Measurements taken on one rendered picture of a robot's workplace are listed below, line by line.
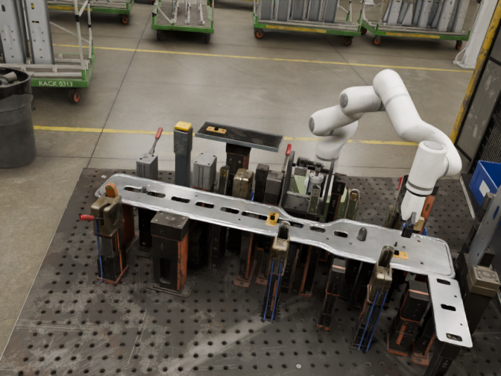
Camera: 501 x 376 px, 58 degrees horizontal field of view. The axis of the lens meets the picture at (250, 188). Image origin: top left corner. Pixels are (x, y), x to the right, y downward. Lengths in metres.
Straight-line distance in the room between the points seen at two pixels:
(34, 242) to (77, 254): 1.27
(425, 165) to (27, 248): 2.55
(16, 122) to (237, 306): 2.70
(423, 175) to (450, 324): 0.46
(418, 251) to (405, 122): 0.49
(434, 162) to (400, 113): 0.21
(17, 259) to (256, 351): 1.94
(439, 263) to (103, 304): 1.24
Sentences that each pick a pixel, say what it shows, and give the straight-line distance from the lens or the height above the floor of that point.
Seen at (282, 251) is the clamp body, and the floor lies 1.04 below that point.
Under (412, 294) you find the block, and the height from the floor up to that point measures 0.98.
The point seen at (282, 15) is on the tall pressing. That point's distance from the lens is 8.54.
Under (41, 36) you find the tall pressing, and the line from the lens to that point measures 5.54.
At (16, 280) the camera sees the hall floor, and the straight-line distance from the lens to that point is 3.06.
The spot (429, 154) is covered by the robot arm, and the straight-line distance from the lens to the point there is 1.47.
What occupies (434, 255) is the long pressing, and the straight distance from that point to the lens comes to 1.78.
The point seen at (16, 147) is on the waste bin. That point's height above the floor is 0.19.
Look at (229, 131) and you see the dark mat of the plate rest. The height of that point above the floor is 1.16.
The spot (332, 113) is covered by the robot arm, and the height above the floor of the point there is 1.27.
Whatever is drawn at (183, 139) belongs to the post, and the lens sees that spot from 2.02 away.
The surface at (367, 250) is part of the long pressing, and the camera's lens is 1.69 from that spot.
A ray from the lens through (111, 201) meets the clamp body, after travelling 1.70.
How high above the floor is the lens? 2.01
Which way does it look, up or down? 32 degrees down
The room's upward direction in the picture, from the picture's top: 6 degrees clockwise
